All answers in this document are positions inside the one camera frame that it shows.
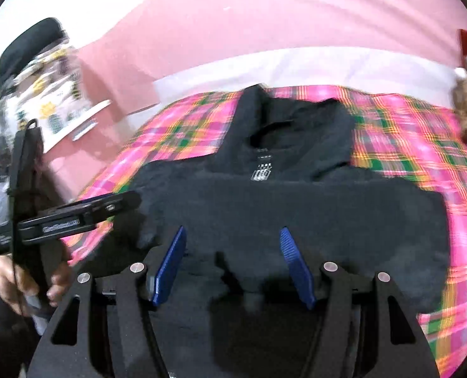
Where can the black cushion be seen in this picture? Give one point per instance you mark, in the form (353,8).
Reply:
(28,51)

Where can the pink plaid blanket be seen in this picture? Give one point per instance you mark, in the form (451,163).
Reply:
(407,145)

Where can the person's left hand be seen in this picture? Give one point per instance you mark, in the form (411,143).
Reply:
(5,287)

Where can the pineapple print cloth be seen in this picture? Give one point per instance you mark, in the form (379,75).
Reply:
(56,98)

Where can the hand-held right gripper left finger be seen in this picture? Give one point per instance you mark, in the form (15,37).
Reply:
(169,267)

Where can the white headboard panel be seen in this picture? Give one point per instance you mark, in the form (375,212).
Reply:
(296,69)

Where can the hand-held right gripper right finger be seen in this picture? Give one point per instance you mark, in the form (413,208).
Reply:
(296,267)

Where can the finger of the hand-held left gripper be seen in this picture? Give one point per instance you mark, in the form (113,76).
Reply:
(111,206)

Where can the black fleece sweater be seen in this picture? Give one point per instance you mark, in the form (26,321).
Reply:
(296,204)

